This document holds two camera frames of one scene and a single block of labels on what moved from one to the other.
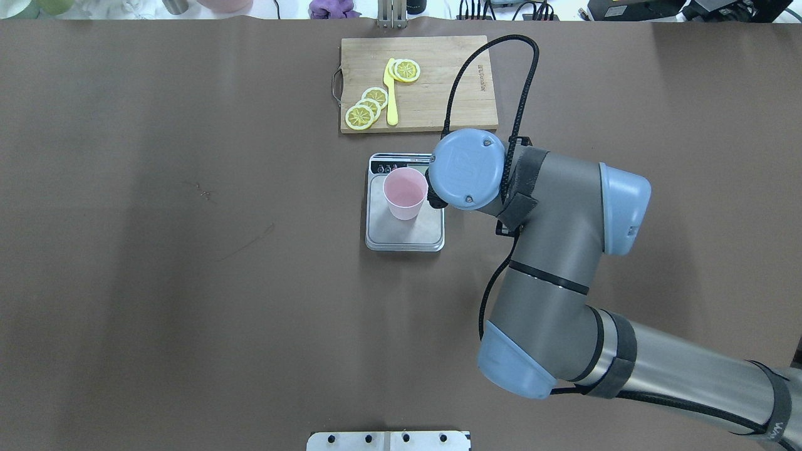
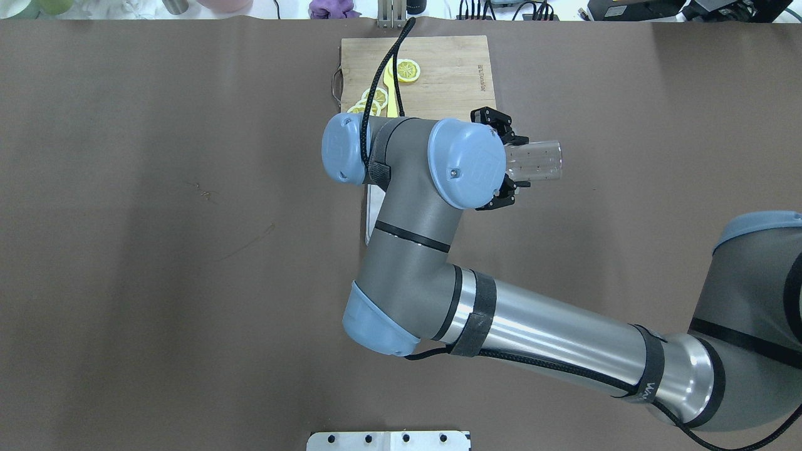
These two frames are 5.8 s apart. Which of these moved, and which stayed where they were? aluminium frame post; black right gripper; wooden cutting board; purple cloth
Moved: black right gripper
Stayed: purple cloth; aluminium frame post; wooden cutting board
